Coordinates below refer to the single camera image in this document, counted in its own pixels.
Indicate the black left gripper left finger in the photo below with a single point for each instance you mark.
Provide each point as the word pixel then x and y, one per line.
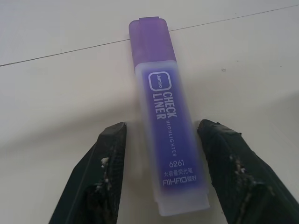
pixel 93 182

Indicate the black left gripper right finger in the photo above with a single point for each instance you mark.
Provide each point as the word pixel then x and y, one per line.
pixel 245 177

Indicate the purple highlighter marker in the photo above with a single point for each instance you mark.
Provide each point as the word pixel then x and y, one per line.
pixel 167 121

